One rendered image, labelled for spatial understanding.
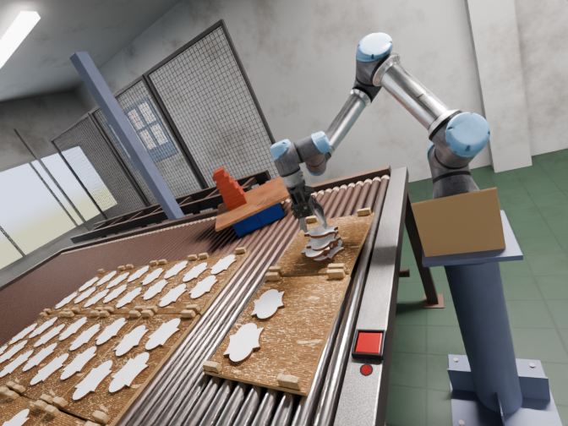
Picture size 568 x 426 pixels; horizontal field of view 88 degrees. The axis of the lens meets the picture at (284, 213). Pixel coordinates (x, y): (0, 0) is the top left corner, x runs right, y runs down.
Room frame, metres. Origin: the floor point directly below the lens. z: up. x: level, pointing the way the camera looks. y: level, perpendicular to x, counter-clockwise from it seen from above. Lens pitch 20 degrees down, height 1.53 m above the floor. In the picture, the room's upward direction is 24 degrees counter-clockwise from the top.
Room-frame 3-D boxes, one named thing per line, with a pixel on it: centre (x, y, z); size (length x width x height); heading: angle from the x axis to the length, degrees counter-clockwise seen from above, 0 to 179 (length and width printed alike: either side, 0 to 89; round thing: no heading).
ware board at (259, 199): (1.83, 0.15, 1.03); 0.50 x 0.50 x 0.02; 2
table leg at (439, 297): (1.48, -0.65, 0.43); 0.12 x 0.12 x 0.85; 57
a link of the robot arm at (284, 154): (1.01, -0.08, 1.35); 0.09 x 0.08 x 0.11; 84
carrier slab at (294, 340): (0.76, 0.15, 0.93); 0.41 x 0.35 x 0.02; 144
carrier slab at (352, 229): (1.11, -0.10, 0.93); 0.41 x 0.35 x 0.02; 142
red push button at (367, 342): (0.55, -0.06, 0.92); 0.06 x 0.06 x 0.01; 57
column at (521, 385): (0.85, -0.54, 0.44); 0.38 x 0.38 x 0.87; 57
